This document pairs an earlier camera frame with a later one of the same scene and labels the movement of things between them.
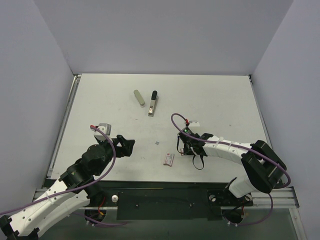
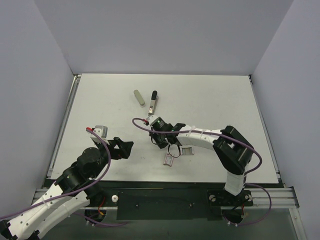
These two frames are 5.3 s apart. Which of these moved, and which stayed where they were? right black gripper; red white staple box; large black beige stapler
Moved: right black gripper
Stayed: large black beige stapler; red white staple box
